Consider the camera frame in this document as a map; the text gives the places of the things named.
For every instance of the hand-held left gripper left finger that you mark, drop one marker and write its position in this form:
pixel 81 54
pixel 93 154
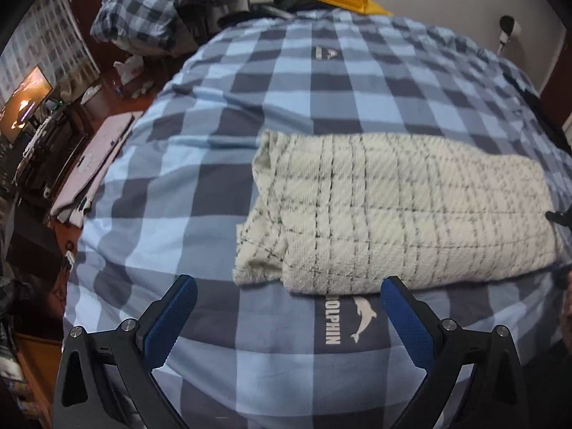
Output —
pixel 172 317

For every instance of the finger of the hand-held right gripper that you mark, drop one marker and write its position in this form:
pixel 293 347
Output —
pixel 562 218

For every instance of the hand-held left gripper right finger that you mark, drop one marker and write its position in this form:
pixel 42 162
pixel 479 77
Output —
pixel 406 317

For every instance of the cream tweed checked jacket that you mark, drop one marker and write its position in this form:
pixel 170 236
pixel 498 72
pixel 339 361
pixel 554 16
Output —
pixel 393 214

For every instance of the pink flat box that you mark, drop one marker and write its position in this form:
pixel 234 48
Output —
pixel 96 165

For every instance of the blue grey checked bed blanket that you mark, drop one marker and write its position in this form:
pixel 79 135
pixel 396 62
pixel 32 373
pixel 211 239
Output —
pixel 268 111

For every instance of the white tissue pack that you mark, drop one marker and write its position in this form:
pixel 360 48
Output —
pixel 128 69

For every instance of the computer monitor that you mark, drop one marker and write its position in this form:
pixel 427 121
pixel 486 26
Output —
pixel 24 102

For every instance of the yellow cloth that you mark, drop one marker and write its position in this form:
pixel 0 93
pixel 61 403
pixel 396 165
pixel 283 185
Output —
pixel 348 2

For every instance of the checked duvet pile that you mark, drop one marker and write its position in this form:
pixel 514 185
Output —
pixel 152 9

